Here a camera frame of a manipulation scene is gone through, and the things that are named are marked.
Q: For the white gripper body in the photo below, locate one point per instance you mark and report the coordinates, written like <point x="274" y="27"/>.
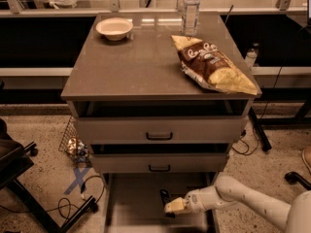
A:
<point x="193" y="199"/>

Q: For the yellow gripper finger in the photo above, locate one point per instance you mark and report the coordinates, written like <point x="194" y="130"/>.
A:
<point x="177" y="206"/>

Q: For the dark rxbar chocolate bar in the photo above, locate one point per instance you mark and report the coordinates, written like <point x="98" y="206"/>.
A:
<point x="165" y="198"/>

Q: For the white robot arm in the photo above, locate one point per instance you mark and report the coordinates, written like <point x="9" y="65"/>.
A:
<point x="227" y="191"/>

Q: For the open bottom drawer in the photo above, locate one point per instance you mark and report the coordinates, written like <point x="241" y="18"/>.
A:
<point x="135" y="204"/>

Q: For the grey drawer cabinet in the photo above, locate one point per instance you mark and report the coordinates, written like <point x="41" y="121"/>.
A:
<point x="140" y="76"/>

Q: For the black table leg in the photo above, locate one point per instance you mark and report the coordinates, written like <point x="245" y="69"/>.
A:
<point x="264" y="140"/>

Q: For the tan sneaker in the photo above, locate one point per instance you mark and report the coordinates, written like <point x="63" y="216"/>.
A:
<point x="306" y="157"/>

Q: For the brown yellow chip bag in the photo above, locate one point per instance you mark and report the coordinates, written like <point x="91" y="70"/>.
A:
<point x="210" y="68"/>

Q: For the small bottle behind cabinet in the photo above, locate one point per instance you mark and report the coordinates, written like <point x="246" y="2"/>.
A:
<point x="251" y="55"/>

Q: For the black office chair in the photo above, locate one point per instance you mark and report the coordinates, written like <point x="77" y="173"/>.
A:
<point x="14" y="161"/>

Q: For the white paper bowl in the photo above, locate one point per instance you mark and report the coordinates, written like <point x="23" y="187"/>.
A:
<point x="114" y="29"/>

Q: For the clear plastic water bottle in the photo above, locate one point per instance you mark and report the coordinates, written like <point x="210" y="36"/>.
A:
<point x="190" y="17"/>

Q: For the middle drawer with handle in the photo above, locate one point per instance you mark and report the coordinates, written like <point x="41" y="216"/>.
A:
<point x="159" y="163"/>

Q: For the drawer with handle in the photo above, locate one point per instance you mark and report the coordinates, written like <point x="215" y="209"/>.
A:
<point x="159" y="163"/>
<point x="105" y="131"/>

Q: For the top drawer with handle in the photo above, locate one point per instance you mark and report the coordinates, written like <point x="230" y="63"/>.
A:
<point x="105" y="131"/>

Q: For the wire waste basket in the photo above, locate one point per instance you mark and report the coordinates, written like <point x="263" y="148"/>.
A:
<point x="72" y="145"/>

